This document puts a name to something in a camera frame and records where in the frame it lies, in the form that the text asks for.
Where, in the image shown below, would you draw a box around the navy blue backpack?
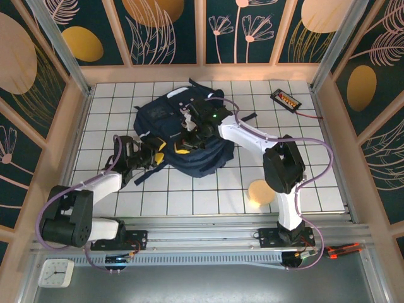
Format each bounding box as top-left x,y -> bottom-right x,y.
132,78 -> 258,187

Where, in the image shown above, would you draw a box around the black charger board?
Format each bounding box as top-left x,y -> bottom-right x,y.
270,88 -> 302,114

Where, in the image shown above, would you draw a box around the round beige disc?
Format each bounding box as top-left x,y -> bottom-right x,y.
247,179 -> 276,206

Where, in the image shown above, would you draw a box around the small controller board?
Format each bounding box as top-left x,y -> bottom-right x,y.
105,251 -> 141,264
282,251 -> 318,269

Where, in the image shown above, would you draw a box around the white square clock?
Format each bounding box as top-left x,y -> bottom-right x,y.
37,258 -> 75,288

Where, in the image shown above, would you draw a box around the orange black pliers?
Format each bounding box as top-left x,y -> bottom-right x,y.
320,242 -> 364,260

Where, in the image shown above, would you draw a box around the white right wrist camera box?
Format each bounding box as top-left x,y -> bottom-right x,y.
181,109 -> 198,132

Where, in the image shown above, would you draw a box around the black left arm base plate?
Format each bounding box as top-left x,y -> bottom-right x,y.
90,229 -> 148,252

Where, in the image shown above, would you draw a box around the aluminium mounting rail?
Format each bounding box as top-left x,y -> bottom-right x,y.
31,222 -> 370,253

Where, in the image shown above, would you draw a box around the red cable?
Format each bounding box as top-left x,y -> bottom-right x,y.
296,110 -> 324,120

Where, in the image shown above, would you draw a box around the grey slotted cable duct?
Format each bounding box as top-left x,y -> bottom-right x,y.
68,252 -> 285,270

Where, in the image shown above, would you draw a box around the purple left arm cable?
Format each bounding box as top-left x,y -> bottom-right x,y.
35,134 -> 143,273

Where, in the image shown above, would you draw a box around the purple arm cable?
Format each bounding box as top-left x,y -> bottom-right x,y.
35,134 -> 143,273
205,96 -> 335,271

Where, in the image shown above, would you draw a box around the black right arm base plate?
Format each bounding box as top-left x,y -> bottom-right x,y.
258,226 -> 316,249

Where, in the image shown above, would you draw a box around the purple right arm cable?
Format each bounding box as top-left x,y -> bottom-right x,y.
205,96 -> 335,271

